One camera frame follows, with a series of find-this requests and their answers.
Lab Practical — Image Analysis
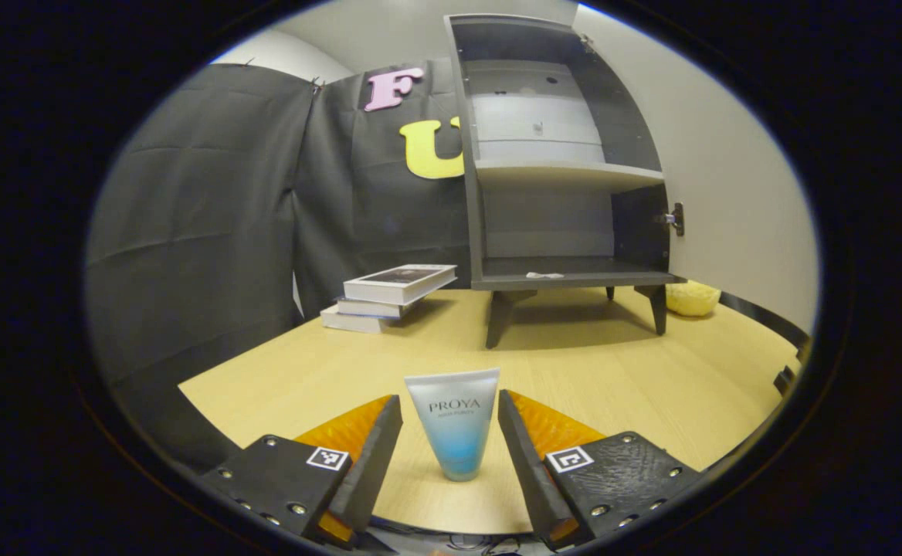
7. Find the dark grey cabinet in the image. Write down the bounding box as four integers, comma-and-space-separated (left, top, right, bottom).
443, 13, 687, 350

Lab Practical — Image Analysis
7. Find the blue covered book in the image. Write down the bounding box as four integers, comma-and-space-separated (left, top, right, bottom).
334, 296, 415, 320

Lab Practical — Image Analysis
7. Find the yellow fluffy sponge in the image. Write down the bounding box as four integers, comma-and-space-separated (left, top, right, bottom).
665, 280, 722, 318

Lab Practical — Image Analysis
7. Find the book with portrait cover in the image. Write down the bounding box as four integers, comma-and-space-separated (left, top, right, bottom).
343, 263, 459, 307

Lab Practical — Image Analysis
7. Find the white covered book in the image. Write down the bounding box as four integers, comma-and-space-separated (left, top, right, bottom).
319, 303, 402, 334

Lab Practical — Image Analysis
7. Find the black backdrop cloth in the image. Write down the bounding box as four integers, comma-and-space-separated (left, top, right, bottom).
84, 58, 475, 472

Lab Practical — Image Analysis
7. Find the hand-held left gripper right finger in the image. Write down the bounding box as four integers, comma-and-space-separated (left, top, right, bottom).
496, 388, 705, 551

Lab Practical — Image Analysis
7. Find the white and blue bottle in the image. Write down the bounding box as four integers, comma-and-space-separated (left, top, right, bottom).
404, 368, 501, 483

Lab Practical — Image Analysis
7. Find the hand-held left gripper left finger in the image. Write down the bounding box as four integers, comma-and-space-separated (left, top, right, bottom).
196, 394, 405, 545

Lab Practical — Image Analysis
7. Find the light grey cabinet door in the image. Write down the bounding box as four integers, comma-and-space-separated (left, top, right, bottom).
571, 4, 820, 344

